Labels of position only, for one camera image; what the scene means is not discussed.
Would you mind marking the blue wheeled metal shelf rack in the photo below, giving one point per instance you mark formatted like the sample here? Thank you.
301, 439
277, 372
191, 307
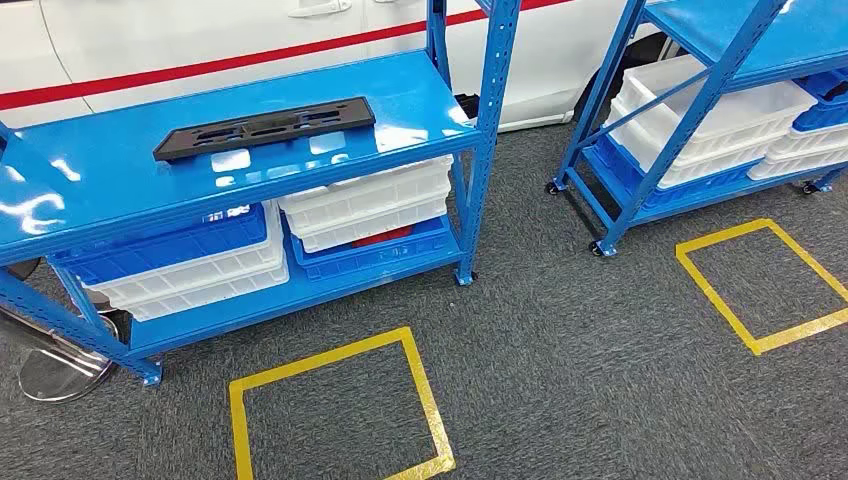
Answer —
762, 33

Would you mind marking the red plastic piece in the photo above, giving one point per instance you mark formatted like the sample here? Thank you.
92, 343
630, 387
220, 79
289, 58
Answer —
384, 237

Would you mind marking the blue plastic crate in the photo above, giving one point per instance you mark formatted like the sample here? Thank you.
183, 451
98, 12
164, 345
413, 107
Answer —
166, 248
371, 258
821, 116
616, 166

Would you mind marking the yellow floor tape square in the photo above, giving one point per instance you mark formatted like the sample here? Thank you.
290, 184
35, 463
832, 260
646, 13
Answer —
719, 291
424, 397

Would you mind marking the red barrier belt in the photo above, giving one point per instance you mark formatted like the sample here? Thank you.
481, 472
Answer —
199, 68

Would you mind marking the white car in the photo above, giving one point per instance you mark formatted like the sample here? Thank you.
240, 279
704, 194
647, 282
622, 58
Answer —
199, 33

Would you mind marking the chrome stanchion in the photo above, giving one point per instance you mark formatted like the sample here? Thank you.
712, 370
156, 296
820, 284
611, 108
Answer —
66, 378

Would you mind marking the black bracket part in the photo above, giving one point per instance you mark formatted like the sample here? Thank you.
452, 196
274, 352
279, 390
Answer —
467, 106

